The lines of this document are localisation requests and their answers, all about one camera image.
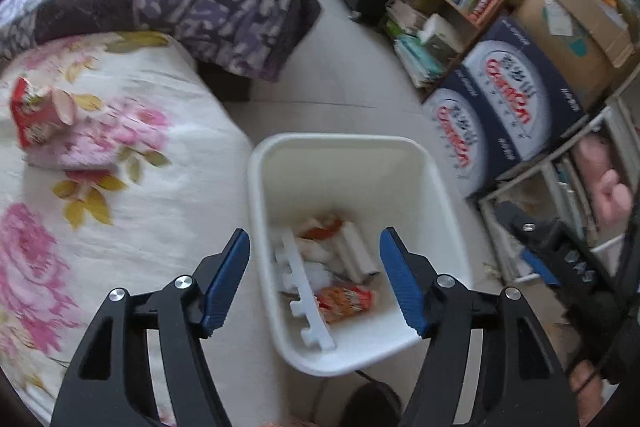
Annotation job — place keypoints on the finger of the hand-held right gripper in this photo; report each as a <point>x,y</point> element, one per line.
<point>530,237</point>

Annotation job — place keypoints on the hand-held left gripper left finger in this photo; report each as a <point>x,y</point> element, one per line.
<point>225,282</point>

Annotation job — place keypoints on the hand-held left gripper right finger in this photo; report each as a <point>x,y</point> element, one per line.
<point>400,277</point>

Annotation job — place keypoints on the white plastic bin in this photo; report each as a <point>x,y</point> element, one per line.
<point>350,177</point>

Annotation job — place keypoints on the person's right hand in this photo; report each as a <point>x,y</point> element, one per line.
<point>614,199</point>

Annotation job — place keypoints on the white striped wrapper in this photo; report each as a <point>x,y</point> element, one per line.
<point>352,252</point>

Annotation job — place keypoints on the orange snack packet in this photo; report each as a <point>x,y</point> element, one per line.
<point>345,302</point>

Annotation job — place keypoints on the white foam piece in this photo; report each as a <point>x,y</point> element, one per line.
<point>305,302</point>

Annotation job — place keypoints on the crumpled white tissue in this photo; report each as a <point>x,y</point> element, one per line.
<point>317,264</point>

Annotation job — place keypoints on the red and white wrapper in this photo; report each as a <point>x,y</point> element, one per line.
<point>320,229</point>

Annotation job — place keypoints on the blue printed cardboard box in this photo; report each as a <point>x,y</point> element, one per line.
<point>520,87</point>
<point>460,142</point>

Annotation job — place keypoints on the floral blanket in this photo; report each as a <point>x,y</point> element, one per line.
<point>125,207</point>

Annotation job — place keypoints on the black round object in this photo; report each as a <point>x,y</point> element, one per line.
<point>372,407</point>

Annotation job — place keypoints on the brown cardboard box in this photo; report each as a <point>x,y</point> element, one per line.
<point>570,32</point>

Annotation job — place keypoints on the stack of papers and books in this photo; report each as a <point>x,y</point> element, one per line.
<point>425,47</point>

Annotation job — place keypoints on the red snack packet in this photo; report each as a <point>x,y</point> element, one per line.
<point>35,117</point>

